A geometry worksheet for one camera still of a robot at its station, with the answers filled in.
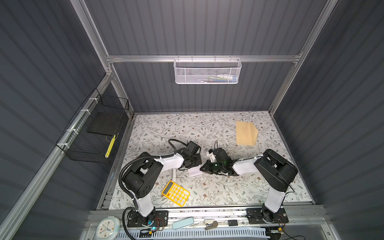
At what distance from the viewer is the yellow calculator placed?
80 centimetres

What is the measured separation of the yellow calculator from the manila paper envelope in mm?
488

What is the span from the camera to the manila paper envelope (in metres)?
1.05
